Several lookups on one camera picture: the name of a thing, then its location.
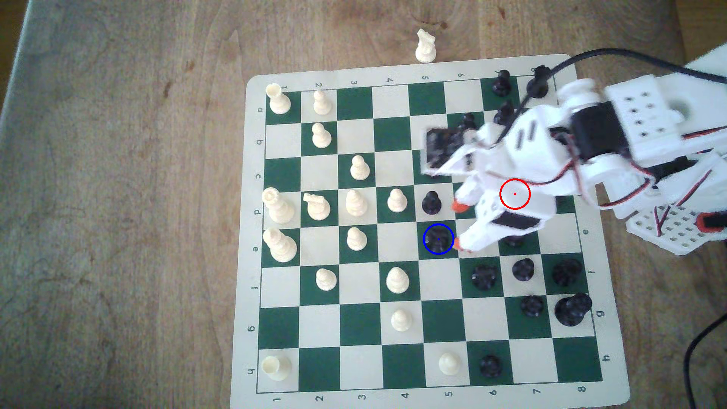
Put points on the black chess knight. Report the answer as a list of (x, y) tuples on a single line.
[(484, 278), (438, 241)]

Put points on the white chess rook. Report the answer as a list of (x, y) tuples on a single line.
[(279, 102), (276, 368)]

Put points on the black chess rook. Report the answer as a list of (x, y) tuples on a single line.
[(566, 273), (537, 88)]

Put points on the white chess bishop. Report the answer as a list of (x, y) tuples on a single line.
[(397, 281), (356, 204)]

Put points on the green white chess board mat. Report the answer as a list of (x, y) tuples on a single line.
[(363, 329)]

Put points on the black chess bishop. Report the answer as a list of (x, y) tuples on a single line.
[(514, 242), (503, 116)]

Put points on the white chess king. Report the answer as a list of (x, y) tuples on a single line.
[(281, 247)]

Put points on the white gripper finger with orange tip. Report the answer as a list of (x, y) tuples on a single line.
[(474, 190), (483, 238)]

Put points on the black chess king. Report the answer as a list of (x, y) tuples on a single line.
[(571, 311)]

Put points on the orange black clamp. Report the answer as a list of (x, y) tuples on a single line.
[(713, 221)]

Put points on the white chess pawn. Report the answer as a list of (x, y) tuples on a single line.
[(326, 280), (322, 104), (321, 138), (449, 364), (359, 170), (397, 201), (401, 321), (356, 240)]

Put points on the black gripper camera module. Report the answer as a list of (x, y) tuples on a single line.
[(443, 149)]

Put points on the white perforated base plate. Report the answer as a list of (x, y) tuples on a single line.
[(679, 233)]

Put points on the white chess knight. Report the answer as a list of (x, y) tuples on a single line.
[(425, 50), (318, 209)]

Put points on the white chess queen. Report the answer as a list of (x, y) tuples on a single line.
[(279, 209)]

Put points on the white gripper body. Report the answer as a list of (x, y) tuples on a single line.
[(512, 222)]

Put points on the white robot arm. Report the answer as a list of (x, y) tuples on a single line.
[(653, 113)]

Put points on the black chess pawn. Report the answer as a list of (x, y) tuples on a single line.
[(431, 204), (501, 86), (468, 120), (490, 367), (523, 270), (533, 306)]

